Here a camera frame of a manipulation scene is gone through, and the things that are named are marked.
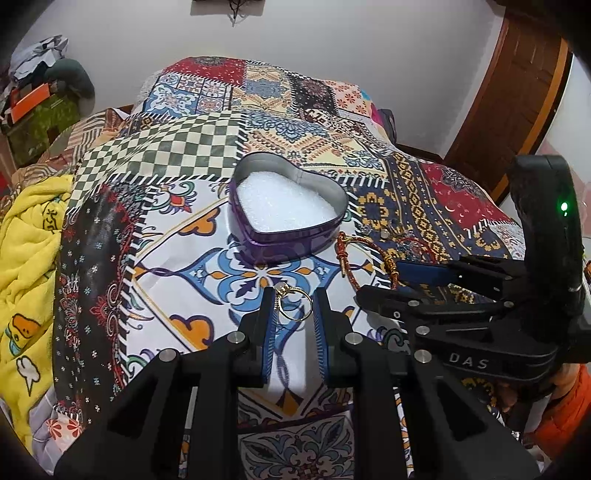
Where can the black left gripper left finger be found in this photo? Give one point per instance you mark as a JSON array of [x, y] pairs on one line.
[[178, 417]]

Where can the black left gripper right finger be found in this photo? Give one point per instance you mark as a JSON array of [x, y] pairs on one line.
[[411, 417]]

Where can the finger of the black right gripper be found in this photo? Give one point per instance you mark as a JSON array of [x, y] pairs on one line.
[[411, 307], [461, 273]]

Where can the right hand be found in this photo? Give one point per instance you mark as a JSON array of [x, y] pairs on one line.
[[563, 382]]

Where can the patchwork patterned bedspread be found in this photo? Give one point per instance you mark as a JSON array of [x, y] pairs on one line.
[[229, 178]]

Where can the brown wooden door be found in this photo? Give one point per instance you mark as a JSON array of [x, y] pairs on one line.
[[515, 104]]

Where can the yellow cartoon blanket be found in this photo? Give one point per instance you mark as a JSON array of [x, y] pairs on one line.
[[30, 241]]

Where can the striped brown pillow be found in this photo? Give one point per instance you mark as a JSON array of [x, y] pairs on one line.
[[68, 149]]

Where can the green storage box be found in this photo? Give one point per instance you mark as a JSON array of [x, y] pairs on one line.
[[32, 135]]

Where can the orange box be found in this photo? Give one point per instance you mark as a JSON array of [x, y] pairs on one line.
[[23, 106]]

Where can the pile of clothes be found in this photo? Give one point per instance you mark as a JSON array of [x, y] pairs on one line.
[[45, 62]]

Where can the wall-mounted black screen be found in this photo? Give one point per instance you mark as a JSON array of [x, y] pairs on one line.
[[235, 10]]

